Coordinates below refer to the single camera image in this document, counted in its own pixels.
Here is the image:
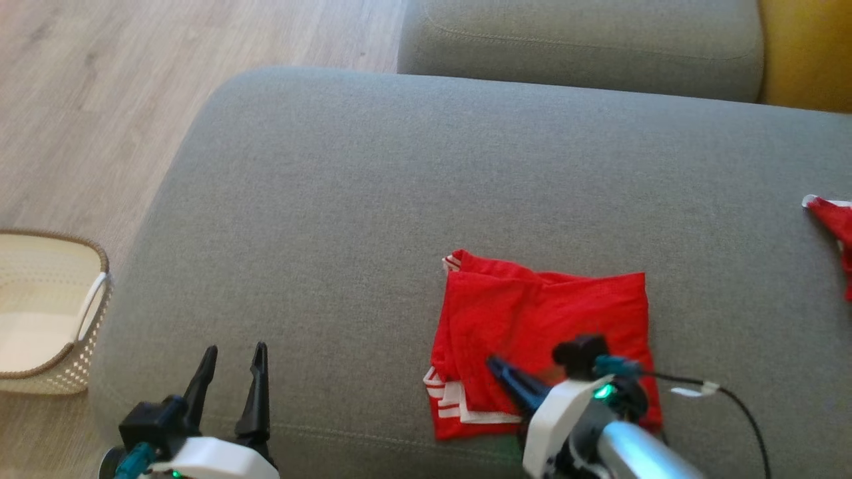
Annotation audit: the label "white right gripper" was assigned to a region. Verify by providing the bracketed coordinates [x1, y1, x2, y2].
[486, 355, 616, 479]

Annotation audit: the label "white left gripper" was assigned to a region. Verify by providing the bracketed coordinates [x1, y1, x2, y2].
[150, 341, 280, 479]

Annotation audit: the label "red basketball jersey white sleeves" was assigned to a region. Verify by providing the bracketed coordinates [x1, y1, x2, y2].
[424, 249, 663, 441]

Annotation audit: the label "red shorts with white trim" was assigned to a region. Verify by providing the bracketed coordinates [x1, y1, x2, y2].
[802, 194, 852, 303]

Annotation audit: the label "cream woven laundry basket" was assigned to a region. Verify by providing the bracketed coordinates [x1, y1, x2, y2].
[0, 230, 114, 397]

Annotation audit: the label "large grey sofa ottoman cushion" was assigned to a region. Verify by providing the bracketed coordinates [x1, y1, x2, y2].
[89, 67, 852, 479]

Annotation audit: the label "large yellow sofa backrest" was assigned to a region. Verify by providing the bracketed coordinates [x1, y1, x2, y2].
[757, 0, 852, 114]

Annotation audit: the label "right arm black cable teal plug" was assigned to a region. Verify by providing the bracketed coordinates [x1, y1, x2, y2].
[594, 356, 773, 479]

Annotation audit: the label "arm black cable teal plug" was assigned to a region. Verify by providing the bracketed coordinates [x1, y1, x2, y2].
[113, 442, 158, 479]
[594, 356, 773, 479]

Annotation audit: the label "left arm black cable teal plug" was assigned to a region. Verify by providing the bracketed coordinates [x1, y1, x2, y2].
[113, 442, 158, 479]

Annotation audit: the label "white cable label tag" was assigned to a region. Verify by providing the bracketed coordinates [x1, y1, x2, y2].
[669, 381, 721, 399]

